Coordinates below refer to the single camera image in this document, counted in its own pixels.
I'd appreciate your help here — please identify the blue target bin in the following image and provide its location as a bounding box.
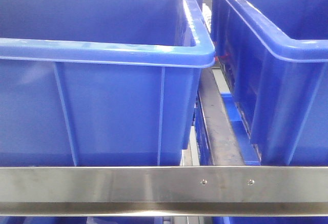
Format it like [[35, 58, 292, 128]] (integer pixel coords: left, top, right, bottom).
[[1, 0, 214, 167]]

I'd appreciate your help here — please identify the blue neighbouring bin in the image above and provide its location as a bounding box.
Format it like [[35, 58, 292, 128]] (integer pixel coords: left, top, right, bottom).
[[211, 0, 327, 166]]

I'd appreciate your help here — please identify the stainless steel shelf rack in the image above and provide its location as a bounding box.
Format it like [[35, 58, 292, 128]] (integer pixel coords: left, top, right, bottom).
[[1, 69, 327, 216]]

